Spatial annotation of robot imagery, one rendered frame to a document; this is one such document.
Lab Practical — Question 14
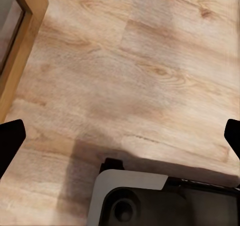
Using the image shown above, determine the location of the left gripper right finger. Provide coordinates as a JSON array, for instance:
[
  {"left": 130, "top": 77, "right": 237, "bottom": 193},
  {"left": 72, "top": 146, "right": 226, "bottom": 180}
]
[{"left": 224, "top": 119, "right": 240, "bottom": 159}]

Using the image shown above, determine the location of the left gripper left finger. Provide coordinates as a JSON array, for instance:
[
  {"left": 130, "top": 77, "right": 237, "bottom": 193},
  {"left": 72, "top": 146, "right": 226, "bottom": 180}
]
[{"left": 0, "top": 119, "right": 26, "bottom": 179}]

